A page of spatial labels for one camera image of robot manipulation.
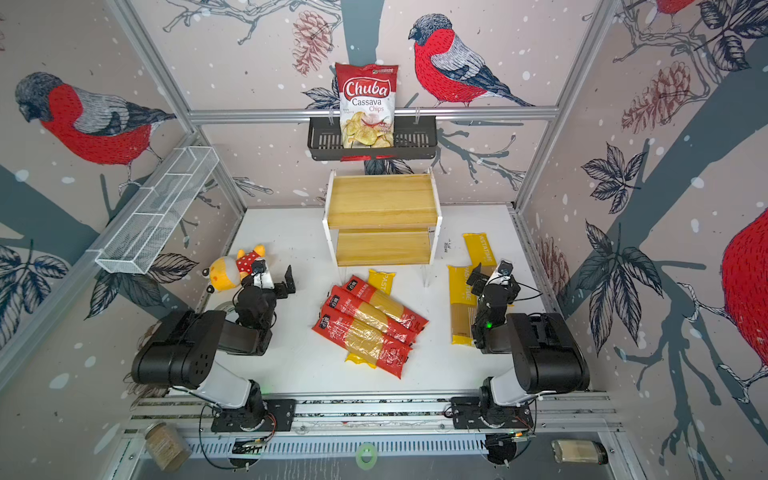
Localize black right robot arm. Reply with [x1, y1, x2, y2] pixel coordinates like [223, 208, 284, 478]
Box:
[444, 260, 590, 436]

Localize yellow plush toy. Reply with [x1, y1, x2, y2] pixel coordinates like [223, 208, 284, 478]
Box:
[202, 244, 266, 294]

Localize glass jar left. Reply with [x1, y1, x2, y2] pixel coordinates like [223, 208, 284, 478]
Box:
[145, 422, 191, 472]

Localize yellow spaghetti bag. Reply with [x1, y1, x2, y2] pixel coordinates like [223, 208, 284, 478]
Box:
[448, 266, 477, 346]
[345, 269, 396, 369]
[463, 233, 498, 275]

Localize black hanging wire basket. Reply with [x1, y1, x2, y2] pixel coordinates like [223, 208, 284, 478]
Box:
[307, 116, 437, 161]

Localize glass jar right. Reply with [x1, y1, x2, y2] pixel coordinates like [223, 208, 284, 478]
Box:
[551, 439, 609, 465]

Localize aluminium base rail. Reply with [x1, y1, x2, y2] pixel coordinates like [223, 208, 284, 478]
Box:
[117, 392, 623, 459]

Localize wooden two-tier shelf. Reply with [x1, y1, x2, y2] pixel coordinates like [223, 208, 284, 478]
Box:
[322, 170, 443, 285]

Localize red spaghetti bag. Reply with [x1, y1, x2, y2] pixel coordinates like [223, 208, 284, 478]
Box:
[343, 275, 429, 333]
[312, 306, 411, 379]
[325, 286, 417, 346]

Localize glass jar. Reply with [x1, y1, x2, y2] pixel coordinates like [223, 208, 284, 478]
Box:
[145, 422, 191, 472]
[551, 439, 609, 465]

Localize Chuba cassava chips bag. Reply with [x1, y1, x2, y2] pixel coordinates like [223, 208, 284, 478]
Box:
[335, 63, 399, 149]

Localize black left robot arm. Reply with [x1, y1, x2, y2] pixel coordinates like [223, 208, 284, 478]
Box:
[131, 260, 296, 435]

